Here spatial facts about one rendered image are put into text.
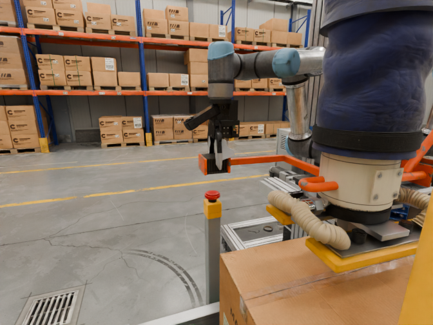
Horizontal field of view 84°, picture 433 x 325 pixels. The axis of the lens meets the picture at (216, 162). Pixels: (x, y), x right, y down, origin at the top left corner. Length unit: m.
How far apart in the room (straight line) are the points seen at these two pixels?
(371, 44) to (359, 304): 0.60
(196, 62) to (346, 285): 7.40
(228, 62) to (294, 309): 0.66
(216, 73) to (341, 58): 0.31
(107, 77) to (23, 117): 2.33
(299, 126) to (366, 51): 0.71
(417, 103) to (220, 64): 0.46
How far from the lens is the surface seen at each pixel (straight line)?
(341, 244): 0.57
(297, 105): 1.19
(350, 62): 0.59
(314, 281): 0.80
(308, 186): 0.59
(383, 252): 0.64
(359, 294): 0.81
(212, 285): 1.30
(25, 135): 8.04
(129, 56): 8.89
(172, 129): 7.58
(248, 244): 2.19
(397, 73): 0.59
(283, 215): 0.70
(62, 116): 9.00
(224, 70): 0.71
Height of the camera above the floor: 1.45
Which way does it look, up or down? 15 degrees down
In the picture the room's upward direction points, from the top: straight up
